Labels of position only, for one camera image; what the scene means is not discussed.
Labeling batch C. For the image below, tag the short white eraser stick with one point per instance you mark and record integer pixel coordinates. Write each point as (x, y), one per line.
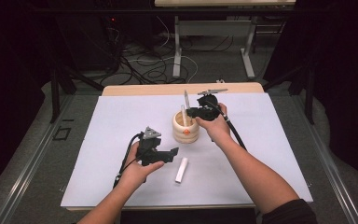
(181, 169)

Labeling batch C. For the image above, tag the white-legged desk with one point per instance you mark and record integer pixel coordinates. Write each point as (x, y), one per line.
(177, 46)

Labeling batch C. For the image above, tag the person's black sleeve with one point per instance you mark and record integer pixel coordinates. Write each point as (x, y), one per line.
(292, 214)

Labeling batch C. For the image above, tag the black crossbar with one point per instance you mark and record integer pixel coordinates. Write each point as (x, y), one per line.
(105, 10)

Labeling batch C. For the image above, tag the white plug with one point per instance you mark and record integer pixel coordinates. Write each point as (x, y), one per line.
(220, 81)

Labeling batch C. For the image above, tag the person's right hand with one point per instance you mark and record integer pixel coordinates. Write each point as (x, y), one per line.
(217, 129)

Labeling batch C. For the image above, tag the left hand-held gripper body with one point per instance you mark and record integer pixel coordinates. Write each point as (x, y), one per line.
(147, 154)

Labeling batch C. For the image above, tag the white table mat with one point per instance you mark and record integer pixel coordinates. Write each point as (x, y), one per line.
(112, 118)

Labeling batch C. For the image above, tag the black computer tower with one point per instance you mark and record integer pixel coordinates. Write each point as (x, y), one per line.
(84, 46)

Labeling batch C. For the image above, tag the cream ribbed pen holder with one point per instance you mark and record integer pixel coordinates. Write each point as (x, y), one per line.
(185, 138)

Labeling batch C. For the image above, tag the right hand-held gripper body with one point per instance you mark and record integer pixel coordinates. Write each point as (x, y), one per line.
(209, 109)

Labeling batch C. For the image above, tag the black metal stand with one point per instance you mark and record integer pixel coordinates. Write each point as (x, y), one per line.
(309, 93)
(55, 99)

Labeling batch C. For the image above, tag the clear pen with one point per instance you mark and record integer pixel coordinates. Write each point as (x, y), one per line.
(187, 99)

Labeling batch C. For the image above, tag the wooden table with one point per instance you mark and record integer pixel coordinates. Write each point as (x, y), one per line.
(152, 89)

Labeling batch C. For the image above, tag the person's left hand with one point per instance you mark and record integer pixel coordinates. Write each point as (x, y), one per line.
(136, 172)

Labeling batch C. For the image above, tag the aluminium floor rail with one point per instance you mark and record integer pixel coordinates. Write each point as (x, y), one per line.
(28, 174)
(332, 177)

